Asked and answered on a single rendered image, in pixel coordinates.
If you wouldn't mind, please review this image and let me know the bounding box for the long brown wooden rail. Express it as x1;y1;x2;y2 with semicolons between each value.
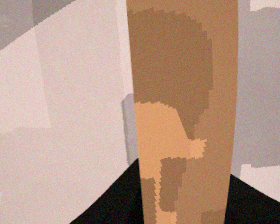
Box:
125;0;238;224

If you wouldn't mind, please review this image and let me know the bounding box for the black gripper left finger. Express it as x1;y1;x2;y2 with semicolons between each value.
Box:
68;159;145;224

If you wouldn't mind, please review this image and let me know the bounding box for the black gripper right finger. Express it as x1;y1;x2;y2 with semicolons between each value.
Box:
224;175;280;224

